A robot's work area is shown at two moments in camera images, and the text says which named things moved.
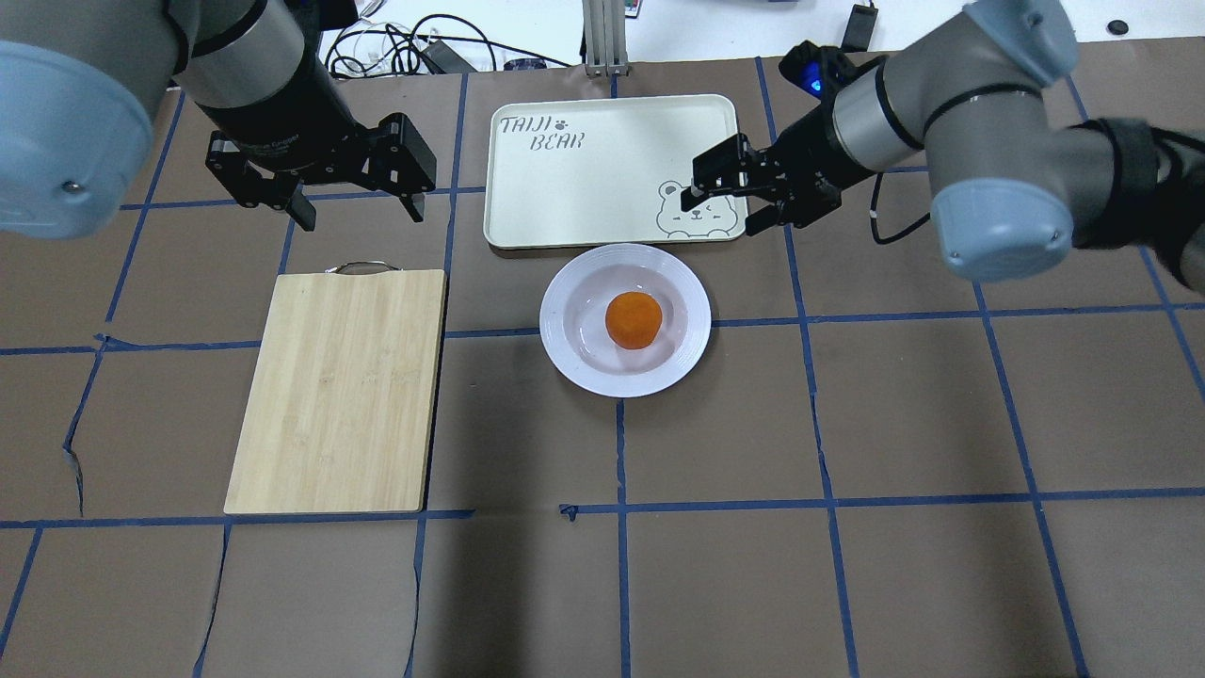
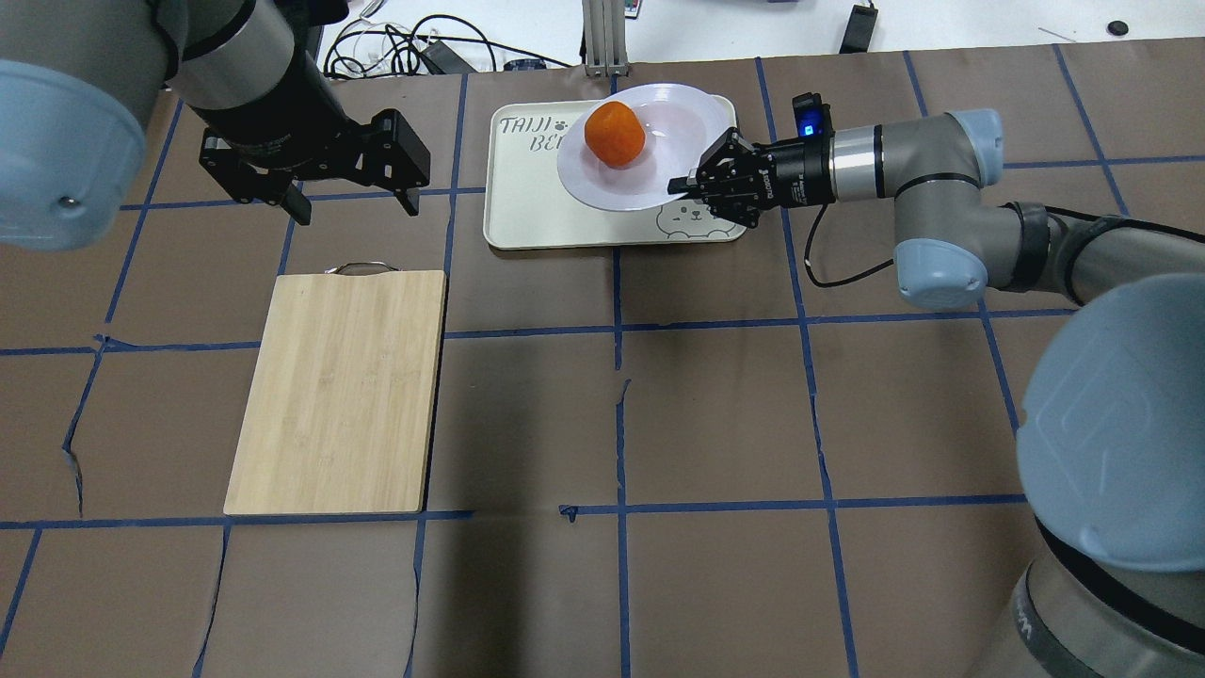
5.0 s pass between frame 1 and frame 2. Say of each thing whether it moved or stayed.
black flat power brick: stayed
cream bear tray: stayed
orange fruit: moved
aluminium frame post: stayed
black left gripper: stayed
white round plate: moved
